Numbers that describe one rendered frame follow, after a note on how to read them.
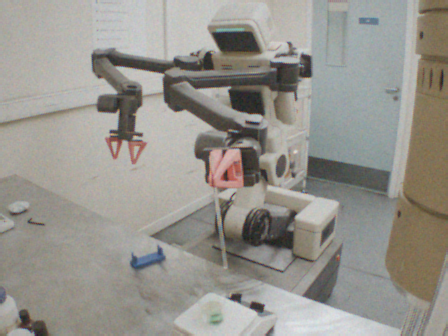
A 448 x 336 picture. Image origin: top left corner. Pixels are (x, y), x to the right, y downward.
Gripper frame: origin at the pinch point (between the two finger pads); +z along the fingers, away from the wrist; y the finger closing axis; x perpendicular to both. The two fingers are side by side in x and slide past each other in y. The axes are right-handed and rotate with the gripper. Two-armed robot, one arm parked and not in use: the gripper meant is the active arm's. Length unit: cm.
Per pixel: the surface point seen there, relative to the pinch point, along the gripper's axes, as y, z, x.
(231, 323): -0.2, 0.7, 27.8
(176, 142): -106, -187, 32
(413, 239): 25.8, 25.1, -3.7
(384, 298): 40, -128, 116
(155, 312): -21.6, -5.8, 33.7
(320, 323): 14.6, -13.9, 38.3
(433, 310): 26.0, 32.9, -3.3
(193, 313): -7.9, 0.4, 26.7
